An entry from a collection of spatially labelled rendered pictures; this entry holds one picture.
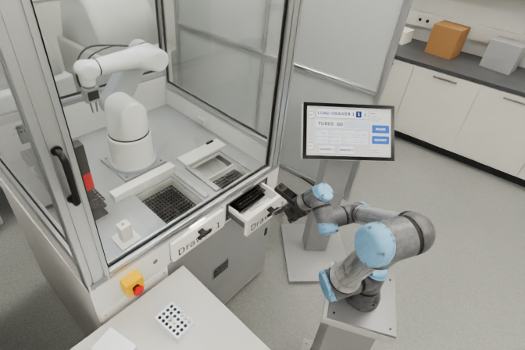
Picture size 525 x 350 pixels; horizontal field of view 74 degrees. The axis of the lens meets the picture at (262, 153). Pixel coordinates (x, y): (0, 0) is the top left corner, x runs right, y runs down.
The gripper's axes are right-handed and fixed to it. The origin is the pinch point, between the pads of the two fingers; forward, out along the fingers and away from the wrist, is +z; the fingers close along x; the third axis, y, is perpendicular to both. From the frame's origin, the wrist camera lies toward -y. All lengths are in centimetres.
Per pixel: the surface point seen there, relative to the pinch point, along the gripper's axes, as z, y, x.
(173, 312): 10, 7, -58
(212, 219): 9.0, -13.1, -24.7
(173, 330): 8, 12, -62
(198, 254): 25.8, -3.5, -31.7
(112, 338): 16, 2, -79
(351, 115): -16, -17, 67
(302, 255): 75, 45, 52
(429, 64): 15, -18, 259
